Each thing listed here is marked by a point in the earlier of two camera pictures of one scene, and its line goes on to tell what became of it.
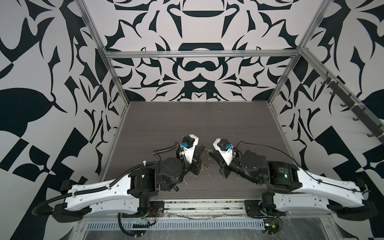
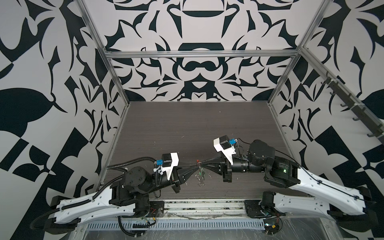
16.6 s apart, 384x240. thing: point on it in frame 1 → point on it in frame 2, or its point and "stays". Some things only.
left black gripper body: x=192 y=168 → x=172 y=178
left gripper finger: x=198 y=151 → x=183 y=171
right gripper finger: x=217 y=156 → x=217 y=168
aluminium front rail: x=204 y=207 stays
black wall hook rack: x=372 y=126 stays
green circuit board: x=271 y=226 stays
